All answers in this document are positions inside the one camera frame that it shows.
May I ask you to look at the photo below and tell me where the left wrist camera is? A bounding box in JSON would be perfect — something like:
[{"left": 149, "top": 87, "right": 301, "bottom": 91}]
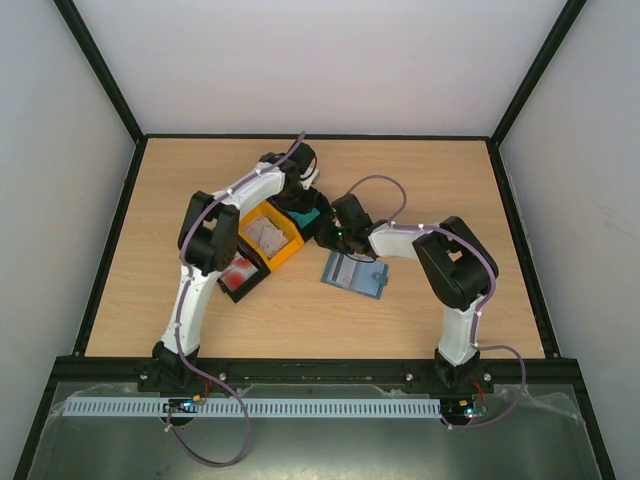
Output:
[{"left": 300, "top": 168, "right": 319, "bottom": 189}]

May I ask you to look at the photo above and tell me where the teal card stack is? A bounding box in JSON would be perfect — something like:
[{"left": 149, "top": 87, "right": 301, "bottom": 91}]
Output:
[{"left": 287, "top": 208, "right": 319, "bottom": 229}]

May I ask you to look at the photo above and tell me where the white floral card stack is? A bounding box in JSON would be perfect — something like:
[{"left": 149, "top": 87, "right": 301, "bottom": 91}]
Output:
[{"left": 244, "top": 216, "right": 288, "bottom": 259}]

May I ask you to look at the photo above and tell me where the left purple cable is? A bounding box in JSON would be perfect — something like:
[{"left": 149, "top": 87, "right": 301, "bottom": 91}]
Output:
[{"left": 178, "top": 131, "right": 307, "bottom": 469}]

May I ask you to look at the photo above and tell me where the black bin with red cards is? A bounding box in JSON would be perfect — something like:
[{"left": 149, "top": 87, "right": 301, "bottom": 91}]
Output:
[{"left": 217, "top": 239, "right": 271, "bottom": 304}]

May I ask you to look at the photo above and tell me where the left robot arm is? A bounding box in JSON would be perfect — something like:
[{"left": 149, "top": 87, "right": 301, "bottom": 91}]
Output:
[{"left": 152, "top": 139, "right": 319, "bottom": 387}]

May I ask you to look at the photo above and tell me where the white slotted cable duct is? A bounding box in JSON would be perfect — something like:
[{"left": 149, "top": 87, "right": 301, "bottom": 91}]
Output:
[{"left": 62, "top": 397, "right": 441, "bottom": 419}]

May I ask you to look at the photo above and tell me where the teal card holder wallet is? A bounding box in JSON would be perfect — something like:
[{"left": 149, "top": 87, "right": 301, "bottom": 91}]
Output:
[{"left": 321, "top": 251, "right": 389, "bottom": 300}]

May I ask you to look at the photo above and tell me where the black bin with teal cards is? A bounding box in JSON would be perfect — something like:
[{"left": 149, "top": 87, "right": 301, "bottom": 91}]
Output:
[{"left": 268, "top": 187, "right": 332, "bottom": 243}]

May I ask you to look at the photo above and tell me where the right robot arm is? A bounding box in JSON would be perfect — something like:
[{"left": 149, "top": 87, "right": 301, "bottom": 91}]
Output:
[{"left": 316, "top": 193, "right": 499, "bottom": 392}]

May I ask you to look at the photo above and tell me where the white floral VIP card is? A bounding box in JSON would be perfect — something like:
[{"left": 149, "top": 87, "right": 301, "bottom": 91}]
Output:
[{"left": 328, "top": 254, "right": 358, "bottom": 288}]

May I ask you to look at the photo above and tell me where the yellow bin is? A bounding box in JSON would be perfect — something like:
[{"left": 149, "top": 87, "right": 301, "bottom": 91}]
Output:
[{"left": 239, "top": 201, "right": 305, "bottom": 272}]

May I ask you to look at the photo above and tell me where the black metal frame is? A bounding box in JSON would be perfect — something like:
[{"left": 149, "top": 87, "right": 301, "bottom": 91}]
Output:
[{"left": 14, "top": 0, "right": 616, "bottom": 480}]

